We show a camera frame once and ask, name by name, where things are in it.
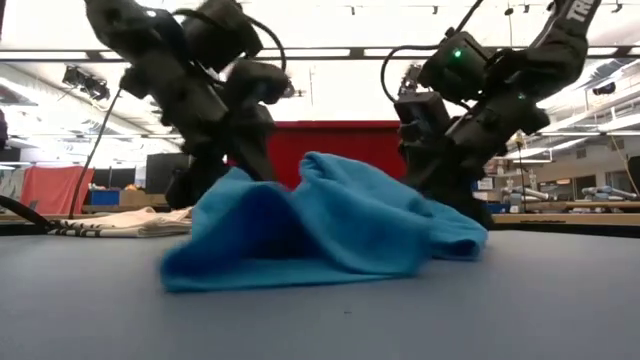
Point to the beige striped cloth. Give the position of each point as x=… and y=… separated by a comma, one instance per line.
x=130, y=222

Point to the red plastic laundry basket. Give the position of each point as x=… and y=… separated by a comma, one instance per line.
x=345, y=150

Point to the orange cloth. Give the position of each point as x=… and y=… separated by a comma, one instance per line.
x=55, y=187

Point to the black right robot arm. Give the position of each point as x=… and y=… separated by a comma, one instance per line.
x=550, y=60

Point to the black monitor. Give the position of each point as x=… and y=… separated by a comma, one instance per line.
x=167, y=172

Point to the blue storage bins row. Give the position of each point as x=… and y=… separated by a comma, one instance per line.
x=500, y=207

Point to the black ceiling camera rig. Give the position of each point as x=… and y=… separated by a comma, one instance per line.
x=87, y=82

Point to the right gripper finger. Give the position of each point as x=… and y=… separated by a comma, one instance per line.
x=420, y=167
x=462, y=192

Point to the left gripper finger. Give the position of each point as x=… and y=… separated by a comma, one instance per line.
x=257, y=165
x=192, y=185

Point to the cardboard box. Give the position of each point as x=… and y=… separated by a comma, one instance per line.
x=142, y=197

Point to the white sign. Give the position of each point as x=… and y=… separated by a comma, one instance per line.
x=486, y=183

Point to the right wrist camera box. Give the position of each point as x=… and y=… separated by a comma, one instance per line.
x=420, y=115

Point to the black ceiling speaker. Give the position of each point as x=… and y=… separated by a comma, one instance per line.
x=604, y=88

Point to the grey background robot arm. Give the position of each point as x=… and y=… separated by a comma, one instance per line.
x=525, y=194
x=607, y=191

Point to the black ceiling beam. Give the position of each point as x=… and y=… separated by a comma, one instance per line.
x=360, y=51

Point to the blue cloth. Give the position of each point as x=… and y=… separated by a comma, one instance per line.
x=350, y=225

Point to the blue storage bin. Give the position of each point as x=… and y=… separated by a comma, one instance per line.
x=105, y=196

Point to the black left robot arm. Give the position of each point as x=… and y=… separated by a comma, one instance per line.
x=165, y=75

